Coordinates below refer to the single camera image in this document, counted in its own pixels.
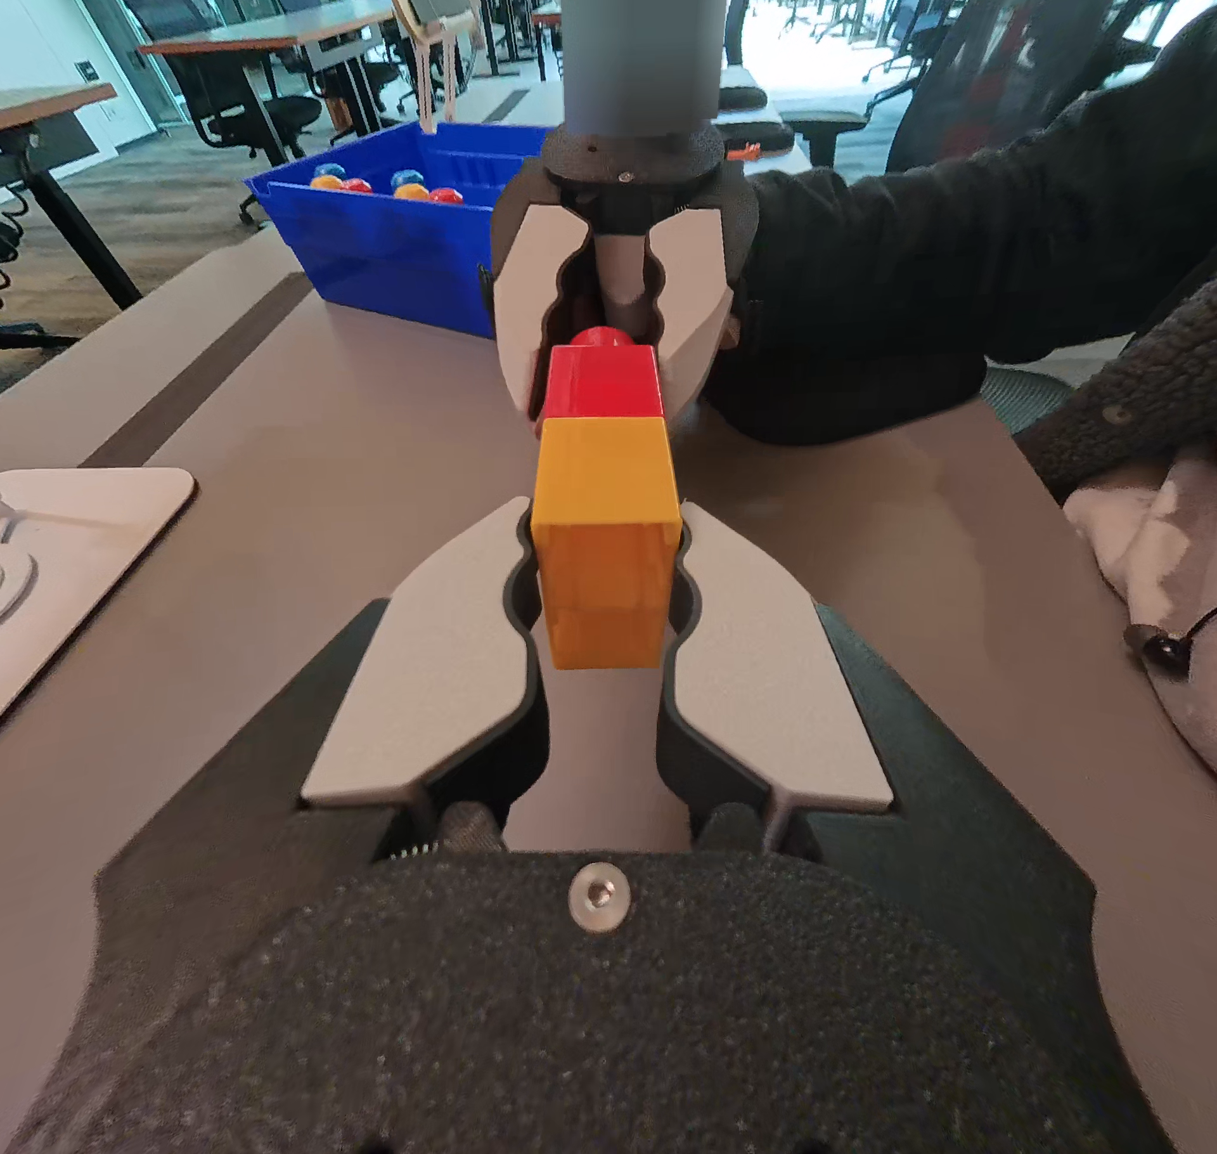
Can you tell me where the red one-stud mega block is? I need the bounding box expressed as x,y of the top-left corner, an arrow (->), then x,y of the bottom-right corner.
539,324 -> 664,423

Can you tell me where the blue plastic bin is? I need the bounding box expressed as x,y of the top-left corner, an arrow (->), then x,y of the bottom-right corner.
244,120 -> 553,339

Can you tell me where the wood-edged office desk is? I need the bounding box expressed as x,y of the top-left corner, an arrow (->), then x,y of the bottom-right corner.
0,83 -> 143,311
138,8 -> 396,166

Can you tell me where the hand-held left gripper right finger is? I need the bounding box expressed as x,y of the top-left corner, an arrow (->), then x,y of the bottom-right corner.
657,500 -> 897,836

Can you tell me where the person's right forearm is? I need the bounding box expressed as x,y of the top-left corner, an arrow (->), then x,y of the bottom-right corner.
704,8 -> 1217,447

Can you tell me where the orange two-stud mega block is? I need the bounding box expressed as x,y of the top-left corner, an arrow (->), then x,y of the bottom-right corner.
530,416 -> 684,673

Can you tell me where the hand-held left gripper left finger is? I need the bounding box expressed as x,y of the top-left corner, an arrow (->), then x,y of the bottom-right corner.
299,496 -> 553,818

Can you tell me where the cluster of built block steps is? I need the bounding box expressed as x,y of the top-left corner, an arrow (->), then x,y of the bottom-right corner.
308,162 -> 467,206

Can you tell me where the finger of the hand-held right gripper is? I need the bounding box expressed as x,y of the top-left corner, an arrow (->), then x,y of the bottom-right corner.
651,207 -> 736,411
491,206 -> 591,423

